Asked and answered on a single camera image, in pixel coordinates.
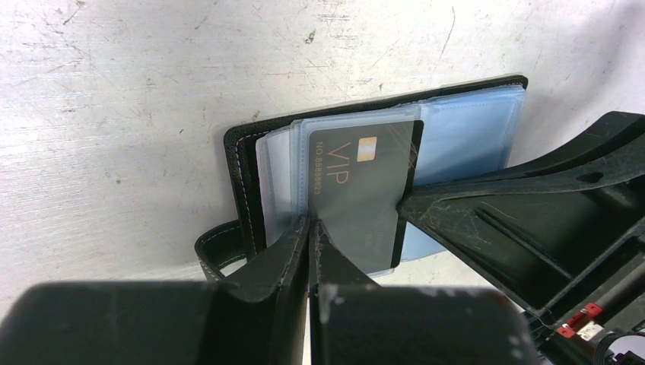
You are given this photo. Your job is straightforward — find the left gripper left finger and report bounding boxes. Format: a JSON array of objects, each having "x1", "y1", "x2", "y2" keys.
[{"x1": 1, "y1": 217, "x2": 310, "y2": 364}]

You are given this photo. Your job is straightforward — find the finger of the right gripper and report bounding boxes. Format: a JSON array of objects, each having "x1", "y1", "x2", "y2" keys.
[{"x1": 399, "y1": 112, "x2": 644, "y2": 310}]

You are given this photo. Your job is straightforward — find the black leather card holder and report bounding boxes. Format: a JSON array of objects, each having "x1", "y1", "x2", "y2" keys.
[{"x1": 195, "y1": 75, "x2": 528, "y2": 282}]

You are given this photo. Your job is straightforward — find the black VIP credit card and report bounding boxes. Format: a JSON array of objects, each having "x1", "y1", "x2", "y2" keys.
[{"x1": 307, "y1": 120, "x2": 424, "y2": 274}]

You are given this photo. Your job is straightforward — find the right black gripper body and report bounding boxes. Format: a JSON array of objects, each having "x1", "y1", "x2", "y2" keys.
[{"x1": 523, "y1": 221, "x2": 644, "y2": 364}]

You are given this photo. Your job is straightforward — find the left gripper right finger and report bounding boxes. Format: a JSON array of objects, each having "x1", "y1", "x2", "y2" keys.
[{"x1": 308, "y1": 220, "x2": 539, "y2": 364}]

